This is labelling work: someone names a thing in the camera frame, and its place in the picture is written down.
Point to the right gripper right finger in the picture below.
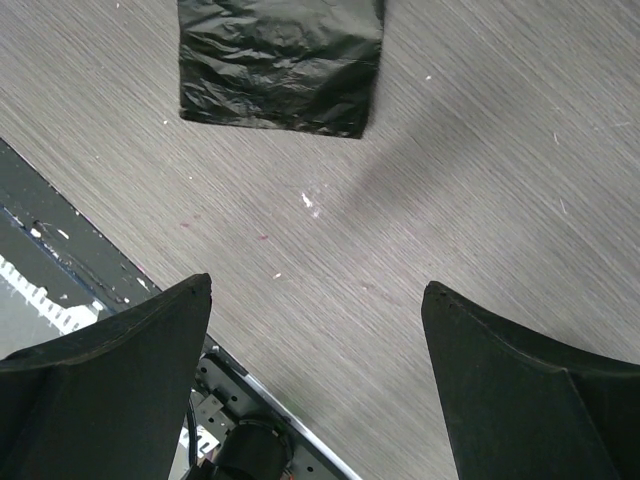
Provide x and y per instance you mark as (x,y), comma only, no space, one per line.
(520,405)

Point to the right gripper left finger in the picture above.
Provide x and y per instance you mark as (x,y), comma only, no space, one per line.
(107,401)

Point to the black trash bag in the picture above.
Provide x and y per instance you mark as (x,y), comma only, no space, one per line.
(307,66)

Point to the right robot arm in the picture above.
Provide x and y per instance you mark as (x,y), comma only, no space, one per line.
(109,401)

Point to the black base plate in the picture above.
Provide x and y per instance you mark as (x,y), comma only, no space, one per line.
(64,275)

